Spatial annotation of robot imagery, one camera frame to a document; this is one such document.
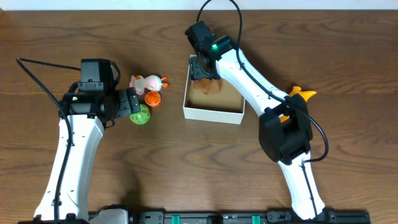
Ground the brown plush toy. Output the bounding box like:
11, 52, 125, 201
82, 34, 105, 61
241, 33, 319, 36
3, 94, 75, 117
193, 78, 222, 95

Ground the green numbered dice ball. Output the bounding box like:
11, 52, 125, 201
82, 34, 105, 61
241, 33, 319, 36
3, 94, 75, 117
129, 104, 151, 125

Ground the small orange ball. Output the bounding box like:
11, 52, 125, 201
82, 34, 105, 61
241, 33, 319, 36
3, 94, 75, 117
144, 91, 161, 108

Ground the white pink duck toy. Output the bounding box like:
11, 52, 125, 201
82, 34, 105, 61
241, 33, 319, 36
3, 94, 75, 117
129, 75, 169, 95

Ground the white cardboard box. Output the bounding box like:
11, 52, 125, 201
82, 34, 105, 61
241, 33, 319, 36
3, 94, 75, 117
183, 65, 245, 124

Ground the yellow rubber duck toy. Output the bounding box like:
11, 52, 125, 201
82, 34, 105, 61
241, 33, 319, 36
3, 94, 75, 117
279, 86, 317, 123

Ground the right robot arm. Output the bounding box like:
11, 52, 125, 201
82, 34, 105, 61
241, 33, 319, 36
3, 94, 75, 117
187, 34, 325, 220

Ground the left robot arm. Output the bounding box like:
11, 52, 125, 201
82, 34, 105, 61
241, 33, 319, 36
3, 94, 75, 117
34, 83, 140, 223

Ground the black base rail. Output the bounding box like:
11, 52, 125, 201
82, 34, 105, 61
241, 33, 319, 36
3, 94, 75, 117
88, 208, 371, 224

